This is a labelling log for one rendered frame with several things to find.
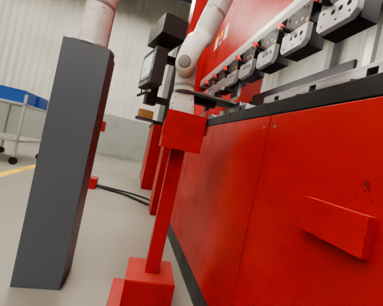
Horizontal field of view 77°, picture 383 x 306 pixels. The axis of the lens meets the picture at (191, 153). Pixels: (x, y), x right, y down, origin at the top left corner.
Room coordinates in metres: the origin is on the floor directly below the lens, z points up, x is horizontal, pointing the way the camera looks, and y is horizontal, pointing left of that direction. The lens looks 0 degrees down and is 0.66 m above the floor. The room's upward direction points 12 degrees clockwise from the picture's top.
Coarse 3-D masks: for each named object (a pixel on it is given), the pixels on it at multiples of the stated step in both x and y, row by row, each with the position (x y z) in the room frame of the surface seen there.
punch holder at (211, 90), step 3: (216, 75) 1.82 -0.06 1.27; (213, 78) 1.88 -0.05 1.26; (216, 78) 1.82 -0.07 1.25; (210, 81) 1.94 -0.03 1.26; (213, 81) 1.86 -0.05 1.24; (216, 81) 1.82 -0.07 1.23; (210, 84) 1.92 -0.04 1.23; (213, 84) 1.84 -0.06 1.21; (210, 87) 1.89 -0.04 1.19; (213, 87) 1.82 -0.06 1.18; (210, 90) 1.88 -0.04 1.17; (213, 90) 1.82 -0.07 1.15; (207, 93) 1.94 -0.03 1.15; (210, 93) 1.86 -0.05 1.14; (213, 93) 1.83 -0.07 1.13; (216, 93) 1.83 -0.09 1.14; (216, 96) 1.85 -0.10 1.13; (219, 96) 1.83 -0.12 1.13; (222, 96) 1.84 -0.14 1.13
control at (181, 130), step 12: (168, 120) 0.93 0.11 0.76; (180, 120) 0.94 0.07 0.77; (192, 120) 0.95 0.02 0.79; (204, 120) 0.96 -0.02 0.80; (168, 132) 0.94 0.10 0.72; (180, 132) 0.94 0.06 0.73; (192, 132) 0.95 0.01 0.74; (168, 144) 0.94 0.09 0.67; (180, 144) 0.94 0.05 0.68; (192, 144) 0.95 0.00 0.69
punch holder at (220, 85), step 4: (228, 68) 1.62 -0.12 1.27; (220, 72) 1.74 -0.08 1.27; (220, 76) 1.72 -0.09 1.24; (224, 76) 1.63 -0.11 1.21; (220, 80) 1.69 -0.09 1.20; (224, 80) 1.62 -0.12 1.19; (216, 84) 1.75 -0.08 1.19; (220, 84) 1.67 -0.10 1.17; (224, 84) 1.62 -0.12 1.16; (216, 88) 1.73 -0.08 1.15; (220, 88) 1.65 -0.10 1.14; (224, 88) 1.63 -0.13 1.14; (228, 88) 1.64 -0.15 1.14; (216, 92) 1.74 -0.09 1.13; (220, 92) 1.72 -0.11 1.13; (224, 92) 1.70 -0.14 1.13; (228, 92) 1.68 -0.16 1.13
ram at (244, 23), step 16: (240, 0) 1.64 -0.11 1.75; (256, 0) 1.37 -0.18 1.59; (272, 0) 1.17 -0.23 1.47; (288, 0) 1.02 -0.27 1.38; (304, 0) 0.91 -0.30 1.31; (240, 16) 1.57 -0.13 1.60; (256, 16) 1.32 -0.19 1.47; (272, 16) 1.13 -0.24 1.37; (288, 16) 0.99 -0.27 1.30; (240, 32) 1.51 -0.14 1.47; (256, 32) 1.28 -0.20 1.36; (208, 48) 2.28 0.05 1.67; (224, 48) 1.77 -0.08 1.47; (208, 64) 2.15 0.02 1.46; (224, 64) 1.69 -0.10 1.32; (208, 80) 2.04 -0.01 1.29
